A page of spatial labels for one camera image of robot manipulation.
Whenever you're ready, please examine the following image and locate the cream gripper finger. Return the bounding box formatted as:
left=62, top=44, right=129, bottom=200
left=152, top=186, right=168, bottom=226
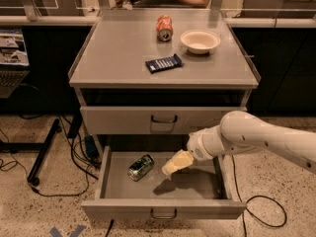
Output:
left=162, top=150, right=194, bottom=175

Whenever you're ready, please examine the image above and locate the green soda can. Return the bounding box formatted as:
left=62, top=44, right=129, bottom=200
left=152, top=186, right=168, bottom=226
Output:
left=127, top=154, right=155, bottom=182

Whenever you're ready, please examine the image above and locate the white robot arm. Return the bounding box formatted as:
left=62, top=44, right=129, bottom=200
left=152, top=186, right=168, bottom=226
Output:
left=162, top=111, right=316, bottom=175

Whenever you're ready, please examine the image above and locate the open grey lower drawer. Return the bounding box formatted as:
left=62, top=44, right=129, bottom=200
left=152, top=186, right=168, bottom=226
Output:
left=82, top=147, right=246, bottom=220

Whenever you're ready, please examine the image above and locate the grey drawer cabinet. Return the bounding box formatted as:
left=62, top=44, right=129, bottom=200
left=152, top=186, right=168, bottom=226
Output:
left=70, top=9, right=260, bottom=149

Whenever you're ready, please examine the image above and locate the closed grey upper drawer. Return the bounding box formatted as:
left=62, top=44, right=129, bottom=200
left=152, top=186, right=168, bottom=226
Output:
left=80, top=106, right=245, bottom=134

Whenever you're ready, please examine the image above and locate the orange soda can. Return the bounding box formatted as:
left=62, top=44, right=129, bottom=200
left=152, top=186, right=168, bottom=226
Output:
left=156, top=15, right=173, bottom=41

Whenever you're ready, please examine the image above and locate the blue snack bar packet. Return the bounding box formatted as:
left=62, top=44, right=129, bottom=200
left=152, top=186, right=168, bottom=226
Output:
left=145, top=54, right=183, bottom=74

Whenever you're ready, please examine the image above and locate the white paper bowl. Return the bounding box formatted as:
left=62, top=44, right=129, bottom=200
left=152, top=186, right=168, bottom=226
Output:
left=180, top=30, right=221, bottom=54

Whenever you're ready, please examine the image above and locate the blue tape cross marker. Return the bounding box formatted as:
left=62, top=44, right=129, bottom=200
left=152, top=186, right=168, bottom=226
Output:
left=48, top=224, right=87, bottom=237

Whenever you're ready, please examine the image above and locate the black stand leg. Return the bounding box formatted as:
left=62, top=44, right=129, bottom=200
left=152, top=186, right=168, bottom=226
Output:
left=28, top=118, right=60, bottom=186

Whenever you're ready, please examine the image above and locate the clear plastic water bottle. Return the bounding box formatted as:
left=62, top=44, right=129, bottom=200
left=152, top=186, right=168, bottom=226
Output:
left=122, top=0, right=132, bottom=10

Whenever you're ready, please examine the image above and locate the laptop with lit screen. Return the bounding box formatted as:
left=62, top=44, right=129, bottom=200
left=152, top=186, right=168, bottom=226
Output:
left=0, top=29, right=31, bottom=99

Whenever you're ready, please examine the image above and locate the black floor cable right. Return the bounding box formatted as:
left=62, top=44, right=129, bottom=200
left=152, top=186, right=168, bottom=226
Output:
left=228, top=155, right=288, bottom=237

